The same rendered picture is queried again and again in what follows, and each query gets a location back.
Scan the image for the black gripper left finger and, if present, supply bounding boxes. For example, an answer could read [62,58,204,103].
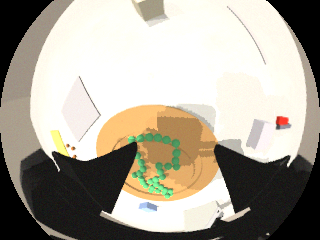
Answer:
[51,141,137,215]

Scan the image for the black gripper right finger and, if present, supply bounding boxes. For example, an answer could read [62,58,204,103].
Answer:
[213,144,292,213]

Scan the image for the light blue block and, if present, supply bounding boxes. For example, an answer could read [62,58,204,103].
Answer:
[139,201,157,213]

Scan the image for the orange round board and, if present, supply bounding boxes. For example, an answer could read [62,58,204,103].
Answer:
[96,104,219,201]

